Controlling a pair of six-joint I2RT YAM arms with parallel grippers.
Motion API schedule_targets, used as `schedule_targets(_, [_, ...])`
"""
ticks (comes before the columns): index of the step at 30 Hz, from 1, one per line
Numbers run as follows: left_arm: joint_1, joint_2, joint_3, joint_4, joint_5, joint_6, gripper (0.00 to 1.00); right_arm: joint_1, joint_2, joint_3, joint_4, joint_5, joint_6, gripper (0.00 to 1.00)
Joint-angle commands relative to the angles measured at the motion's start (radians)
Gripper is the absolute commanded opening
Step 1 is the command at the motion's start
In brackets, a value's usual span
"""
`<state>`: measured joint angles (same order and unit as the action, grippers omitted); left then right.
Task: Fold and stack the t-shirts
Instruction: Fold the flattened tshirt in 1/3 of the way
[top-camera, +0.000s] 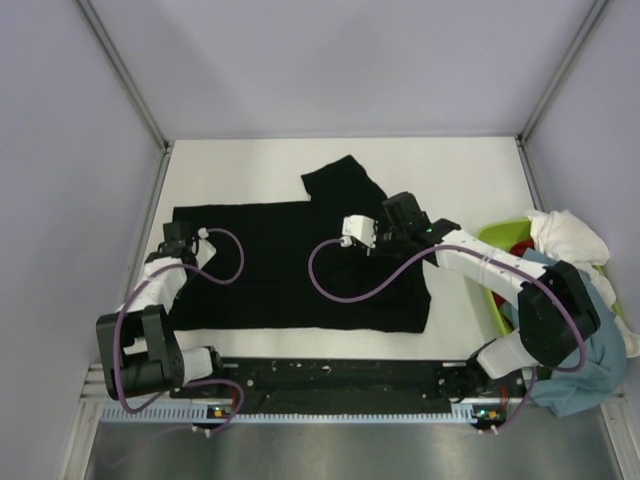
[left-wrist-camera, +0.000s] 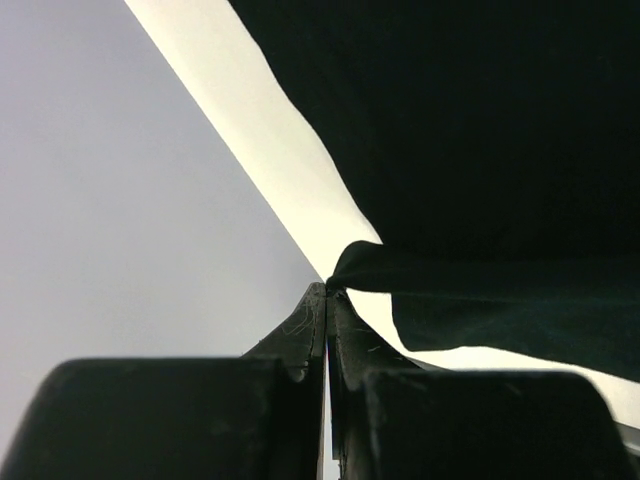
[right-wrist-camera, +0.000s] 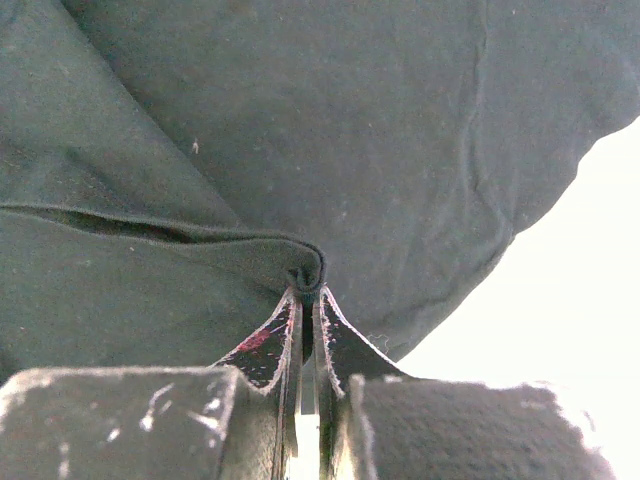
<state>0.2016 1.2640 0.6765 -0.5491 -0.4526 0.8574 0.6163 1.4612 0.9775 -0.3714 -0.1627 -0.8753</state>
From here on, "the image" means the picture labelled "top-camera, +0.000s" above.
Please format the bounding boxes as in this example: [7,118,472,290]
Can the black t shirt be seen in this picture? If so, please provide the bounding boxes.
[170,156,431,333]

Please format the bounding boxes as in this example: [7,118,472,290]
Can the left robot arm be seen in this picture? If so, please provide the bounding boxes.
[96,221,227,400]

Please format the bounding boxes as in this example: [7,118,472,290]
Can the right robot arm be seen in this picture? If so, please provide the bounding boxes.
[374,192,600,396]

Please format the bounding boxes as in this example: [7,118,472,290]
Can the green plastic bin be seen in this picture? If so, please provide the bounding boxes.
[477,217,607,337]

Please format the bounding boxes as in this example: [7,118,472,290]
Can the red t shirt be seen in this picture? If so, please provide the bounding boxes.
[491,238,535,308]

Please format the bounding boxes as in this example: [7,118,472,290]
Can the blue t shirt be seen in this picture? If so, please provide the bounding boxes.
[531,269,628,417]

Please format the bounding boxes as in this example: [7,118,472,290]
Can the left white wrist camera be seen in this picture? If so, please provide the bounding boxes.
[195,228,217,267]

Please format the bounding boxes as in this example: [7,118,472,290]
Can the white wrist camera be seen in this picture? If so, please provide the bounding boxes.
[195,228,217,267]
[339,215,377,249]

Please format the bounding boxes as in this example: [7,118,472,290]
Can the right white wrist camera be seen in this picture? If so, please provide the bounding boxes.
[339,215,377,249]

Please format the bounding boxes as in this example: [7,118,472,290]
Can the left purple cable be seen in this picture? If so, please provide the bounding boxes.
[113,227,246,436]

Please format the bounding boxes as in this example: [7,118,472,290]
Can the purple cable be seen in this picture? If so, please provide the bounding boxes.
[307,237,589,436]
[113,227,246,436]

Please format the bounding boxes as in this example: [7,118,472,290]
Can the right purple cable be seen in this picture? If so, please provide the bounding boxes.
[307,237,589,436]

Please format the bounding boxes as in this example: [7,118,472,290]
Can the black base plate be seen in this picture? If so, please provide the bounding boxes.
[169,356,494,414]

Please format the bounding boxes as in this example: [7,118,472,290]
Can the left aluminium frame post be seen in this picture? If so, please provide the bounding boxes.
[73,0,169,151]

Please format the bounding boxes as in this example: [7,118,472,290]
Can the aluminium frame post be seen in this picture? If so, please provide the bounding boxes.
[516,0,612,147]
[73,0,169,151]

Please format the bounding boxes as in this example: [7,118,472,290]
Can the right aluminium frame post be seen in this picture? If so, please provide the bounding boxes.
[516,0,612,147]

